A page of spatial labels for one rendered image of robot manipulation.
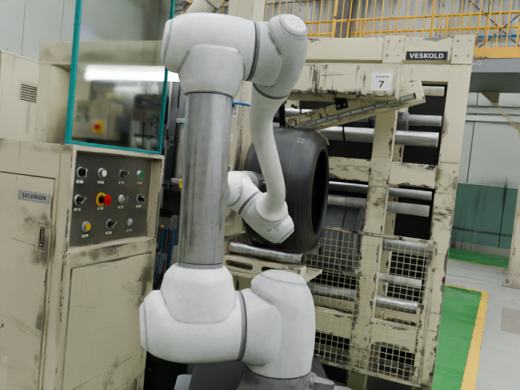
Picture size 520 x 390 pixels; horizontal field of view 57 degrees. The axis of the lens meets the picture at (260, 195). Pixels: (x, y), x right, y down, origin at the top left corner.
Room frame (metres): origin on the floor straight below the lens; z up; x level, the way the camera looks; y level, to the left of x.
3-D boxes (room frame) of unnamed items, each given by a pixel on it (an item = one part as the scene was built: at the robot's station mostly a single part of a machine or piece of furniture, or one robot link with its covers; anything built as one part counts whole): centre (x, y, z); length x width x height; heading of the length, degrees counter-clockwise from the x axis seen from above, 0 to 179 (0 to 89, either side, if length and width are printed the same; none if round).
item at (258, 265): (2.04, -0.04, 0.84); 0.36 x 0.09 x 0.06; 68
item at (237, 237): (2.23, 0.07, 0.90); 0.40 x 0.03 x 0.10; 158
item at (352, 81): (2.40, -0.32, 1.71); 0.61 x 0.25 x 0.15; 68
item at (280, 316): (1.09, -0.07, 0.91); 0.18 x 0.16 x 0.22; 105
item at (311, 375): (1.09, -0.10, 0.77); 0.22 x 0.18 x 0.06; 83
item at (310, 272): (2.17, -0.10, 0.80); 0.37 x 0.36 x 0.02; 158
